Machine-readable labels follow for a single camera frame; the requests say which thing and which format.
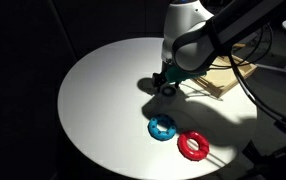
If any light wooden tray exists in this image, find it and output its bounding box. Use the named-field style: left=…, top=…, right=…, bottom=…
left=193, top=55, right=256, bottom=98

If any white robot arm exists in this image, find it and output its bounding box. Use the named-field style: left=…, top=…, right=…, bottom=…
left=152, top=0, right=286, bottom=89

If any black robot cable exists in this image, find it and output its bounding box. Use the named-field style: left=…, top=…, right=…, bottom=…
left=227, top=23, right=286, bottom=134

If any blue studded ring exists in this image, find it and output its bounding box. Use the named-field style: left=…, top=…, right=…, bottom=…
left=147, top=113, right=178, bottom=142

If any red ring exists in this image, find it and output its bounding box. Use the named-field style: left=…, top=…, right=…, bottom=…
left=177, top=130, right=211, bottom=162

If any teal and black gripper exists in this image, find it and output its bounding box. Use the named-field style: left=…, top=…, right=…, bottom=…
left=152, top=63, right=205, bottom=91

